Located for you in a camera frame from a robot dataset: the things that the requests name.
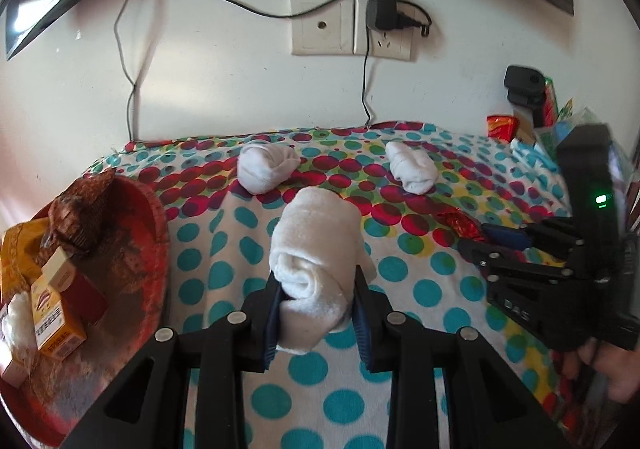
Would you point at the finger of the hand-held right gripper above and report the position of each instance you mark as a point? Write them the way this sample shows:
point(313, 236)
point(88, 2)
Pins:
point(500, 264)
point(505, 234)

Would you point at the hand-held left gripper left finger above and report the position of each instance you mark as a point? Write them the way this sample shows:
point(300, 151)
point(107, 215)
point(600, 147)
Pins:
point(272, 324)

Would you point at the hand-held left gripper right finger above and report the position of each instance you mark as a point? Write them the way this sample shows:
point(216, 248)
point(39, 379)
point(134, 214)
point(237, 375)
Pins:
point(362, 329)

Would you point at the red foil snack packet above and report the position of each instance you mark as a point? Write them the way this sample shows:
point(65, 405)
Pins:
point(462, 224)

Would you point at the red round tray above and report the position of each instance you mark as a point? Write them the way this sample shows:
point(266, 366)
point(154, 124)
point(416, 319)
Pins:
point(125, 289)

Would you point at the yellow cartoon medicine box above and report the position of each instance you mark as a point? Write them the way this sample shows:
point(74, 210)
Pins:
point(55, 324)

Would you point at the beige and brown medicine box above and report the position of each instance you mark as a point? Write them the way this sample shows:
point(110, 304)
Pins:
point(60, 271)

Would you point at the person's right hand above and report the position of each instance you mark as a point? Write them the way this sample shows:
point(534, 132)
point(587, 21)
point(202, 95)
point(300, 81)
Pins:
point(620, 369)

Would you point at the green and red box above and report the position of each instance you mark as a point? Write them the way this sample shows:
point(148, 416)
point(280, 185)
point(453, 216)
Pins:
point(551, 104)

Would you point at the red and gold packet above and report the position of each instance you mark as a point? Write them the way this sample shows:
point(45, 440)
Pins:
point(502, 126)

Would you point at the polka-dot cloth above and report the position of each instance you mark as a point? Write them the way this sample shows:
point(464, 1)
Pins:
point(210, 239)

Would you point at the white power outlet plate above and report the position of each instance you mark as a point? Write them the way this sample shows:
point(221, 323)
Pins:
point(395, 46)

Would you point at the brown patterned snack packet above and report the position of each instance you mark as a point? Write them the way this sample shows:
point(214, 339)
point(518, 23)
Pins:
point(80, 214)

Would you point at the black angled plug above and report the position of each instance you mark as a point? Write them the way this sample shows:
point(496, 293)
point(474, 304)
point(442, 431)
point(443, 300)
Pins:
point(410, 21)

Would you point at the black power adapter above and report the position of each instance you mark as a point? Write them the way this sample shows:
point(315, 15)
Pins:
point(382, 4)

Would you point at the small pale box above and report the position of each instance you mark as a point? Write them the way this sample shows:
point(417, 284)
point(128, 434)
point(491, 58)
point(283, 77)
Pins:
point(12, 371)

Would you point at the white round-hole socket plate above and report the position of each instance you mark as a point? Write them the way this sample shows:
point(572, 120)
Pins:
point(320, 36)

